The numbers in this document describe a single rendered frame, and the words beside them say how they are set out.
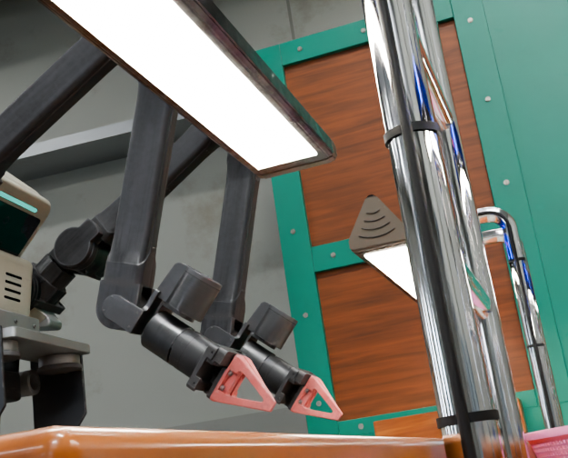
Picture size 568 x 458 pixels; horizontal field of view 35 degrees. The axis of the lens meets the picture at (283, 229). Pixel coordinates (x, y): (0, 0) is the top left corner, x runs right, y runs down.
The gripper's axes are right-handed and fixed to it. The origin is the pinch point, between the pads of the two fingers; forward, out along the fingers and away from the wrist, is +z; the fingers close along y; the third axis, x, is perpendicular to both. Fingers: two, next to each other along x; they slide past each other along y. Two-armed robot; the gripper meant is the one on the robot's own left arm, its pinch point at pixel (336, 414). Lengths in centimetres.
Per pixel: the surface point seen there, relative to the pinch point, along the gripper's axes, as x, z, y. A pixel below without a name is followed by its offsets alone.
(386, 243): -25.9, 2.7, -32.2
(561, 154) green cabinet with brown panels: -68, 2, 46
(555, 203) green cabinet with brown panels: -58, 6, 46
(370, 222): -27.4, -0.7, -32.4
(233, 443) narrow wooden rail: -13, 32, -129
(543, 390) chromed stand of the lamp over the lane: -20.1, 27.0, -10.2
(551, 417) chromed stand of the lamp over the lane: -17.3, 29.8, -10.7
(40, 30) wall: -61, -311, 233
